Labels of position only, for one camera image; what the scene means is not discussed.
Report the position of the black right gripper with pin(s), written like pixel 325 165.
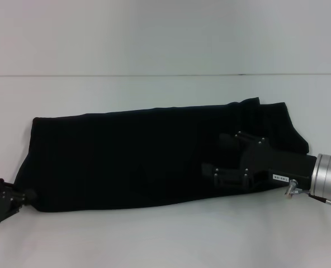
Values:
pixel 277 164

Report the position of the black shirt with FREE print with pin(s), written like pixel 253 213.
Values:
pixel 126 156

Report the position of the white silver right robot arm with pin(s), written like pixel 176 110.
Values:
pixel 329 176

